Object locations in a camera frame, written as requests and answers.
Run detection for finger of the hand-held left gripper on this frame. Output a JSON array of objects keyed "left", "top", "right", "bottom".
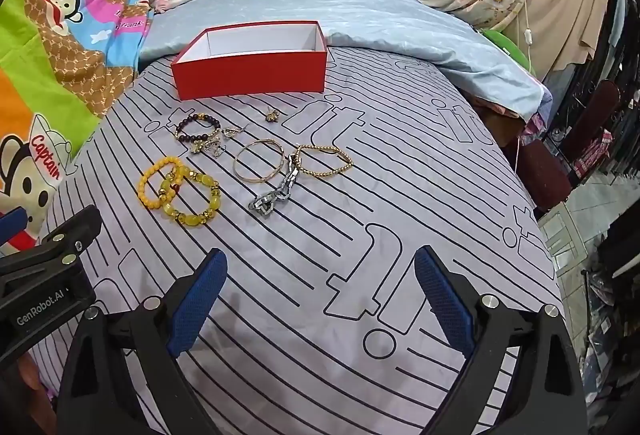
[
  {"left": 0, "top": 207, "right": 27, "bottom": 248},
  {"left": 0, "top": 204, "right": 103, "bottom": 277}
]

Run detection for hanging clothes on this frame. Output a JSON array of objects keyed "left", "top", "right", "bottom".
[{"left": 599, "top": 0, "right": 640, "bottom": 80}]

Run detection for dark bead bracelet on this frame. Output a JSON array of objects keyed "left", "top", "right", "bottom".
[{"left": 175, "top": 113, "right": 221, "bottom": 153}]

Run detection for striped lilac bed sheet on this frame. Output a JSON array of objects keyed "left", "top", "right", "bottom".
[{"left": 30, "top": 42, "right": 567, "bottom": 435}]

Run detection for red cardboard box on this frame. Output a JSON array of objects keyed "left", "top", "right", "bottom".
[{"left": 171, "top": 20, "right": 328, "bottom": 102}]

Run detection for large yellow bead bracelet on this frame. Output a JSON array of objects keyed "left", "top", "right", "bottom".
[{"left": 160, "top": 167, "right": 222, "bottom": 227}]

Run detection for dark red chair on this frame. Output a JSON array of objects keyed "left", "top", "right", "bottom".
[{"left": 517, "top": 80, "right": 622, "bottom": 210}]

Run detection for green plastic object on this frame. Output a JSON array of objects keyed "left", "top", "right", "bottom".
[{"left": 482, "top": 27, "right": 539, "bottom": 80}]

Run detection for small yellow bead bracelet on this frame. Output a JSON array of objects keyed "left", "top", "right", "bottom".
[{"left": 137, "top": 157, "right": 182, "bottom": 210}]

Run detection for silver dangle earrings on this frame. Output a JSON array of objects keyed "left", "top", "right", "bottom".
[{"left": 205, "top": 125, "right": 251, "bottom": 159}]

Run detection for gold chain bracelet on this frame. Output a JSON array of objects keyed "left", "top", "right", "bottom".
[{"left": 292, "top": 143, "right": 354, "bottom": 179}]

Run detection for thin gold bangle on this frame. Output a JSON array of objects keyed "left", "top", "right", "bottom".
[{"left": 235, "top": 139, "right": 286, "bottom": 186}]

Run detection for colourful monkey printed blanket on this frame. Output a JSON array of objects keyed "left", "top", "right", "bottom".
[{"left": 0, "top": 0, "right": 168, "bottom": 238}]

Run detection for silver chain link bracelet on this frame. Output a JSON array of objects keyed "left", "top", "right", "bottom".
[{"left": 248, "top": 154, "right": 301, "bottom": 216}]

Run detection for light blue blanket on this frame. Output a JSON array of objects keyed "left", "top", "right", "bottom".
[{"left": 137, "top": 0, "right": 551, "bottom": 122}]

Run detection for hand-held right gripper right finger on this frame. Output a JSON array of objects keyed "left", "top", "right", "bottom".
[{"left": 414, "top": 245, "right": 588, "bottom": 435}]

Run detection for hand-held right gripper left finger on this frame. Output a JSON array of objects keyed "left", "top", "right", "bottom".
[{"left": 56, "top": 247, "right": 229, "bottom": 435}]

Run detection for white cable with switch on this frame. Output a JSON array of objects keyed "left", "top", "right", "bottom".
[{"left": 515, "top": 0, "right": 538, "bottom": 166}]

